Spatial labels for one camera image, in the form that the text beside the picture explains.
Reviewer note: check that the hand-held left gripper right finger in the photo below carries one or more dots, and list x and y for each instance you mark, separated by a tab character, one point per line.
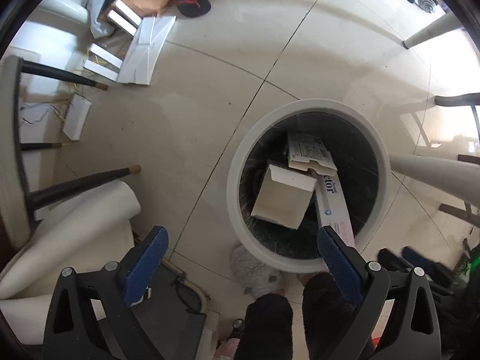
337	262

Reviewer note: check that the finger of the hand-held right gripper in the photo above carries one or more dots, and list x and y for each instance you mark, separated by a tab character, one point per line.
392	259
418	258

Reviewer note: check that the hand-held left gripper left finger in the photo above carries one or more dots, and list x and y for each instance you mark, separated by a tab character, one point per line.
146	262

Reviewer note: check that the green packet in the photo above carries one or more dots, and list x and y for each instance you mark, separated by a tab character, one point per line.
468	264

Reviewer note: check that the white pink toothpaste box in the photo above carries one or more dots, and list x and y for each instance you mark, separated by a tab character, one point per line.
333	202

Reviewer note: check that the white cardboard box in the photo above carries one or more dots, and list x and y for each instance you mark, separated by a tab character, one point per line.
281	198

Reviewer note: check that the white printed box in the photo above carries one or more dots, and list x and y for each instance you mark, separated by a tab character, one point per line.
309	153

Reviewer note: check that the white trash bin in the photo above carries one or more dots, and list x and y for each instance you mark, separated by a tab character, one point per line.
233	180

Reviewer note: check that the grey flat panel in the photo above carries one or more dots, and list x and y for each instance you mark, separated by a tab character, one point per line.
172	326

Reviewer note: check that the rolled white paper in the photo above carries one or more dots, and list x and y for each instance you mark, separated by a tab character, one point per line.
63	243

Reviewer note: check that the grey fuzzy slipper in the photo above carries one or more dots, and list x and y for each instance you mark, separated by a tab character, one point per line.
251	272

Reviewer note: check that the person's black fleece pants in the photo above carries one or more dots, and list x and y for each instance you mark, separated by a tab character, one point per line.
268	326

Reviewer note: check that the grey chair with dark legs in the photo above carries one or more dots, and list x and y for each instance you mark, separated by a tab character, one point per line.
75	187

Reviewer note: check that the long white box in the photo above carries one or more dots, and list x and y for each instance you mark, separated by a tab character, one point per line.
123	15
77	117
102	62

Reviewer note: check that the dark wooden chair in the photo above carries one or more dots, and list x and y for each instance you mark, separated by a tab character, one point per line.
457	99

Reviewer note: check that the flat white cardboard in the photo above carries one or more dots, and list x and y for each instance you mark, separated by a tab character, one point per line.
146	52

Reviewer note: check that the grey plastic bag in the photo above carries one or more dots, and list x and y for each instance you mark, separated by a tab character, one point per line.
98	11

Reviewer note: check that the black red slipper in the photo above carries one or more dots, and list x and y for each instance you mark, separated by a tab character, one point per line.
189	2

